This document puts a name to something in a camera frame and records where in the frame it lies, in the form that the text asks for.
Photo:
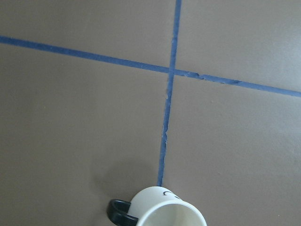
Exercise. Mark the white smiley mug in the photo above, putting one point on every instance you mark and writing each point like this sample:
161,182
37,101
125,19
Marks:
154,206

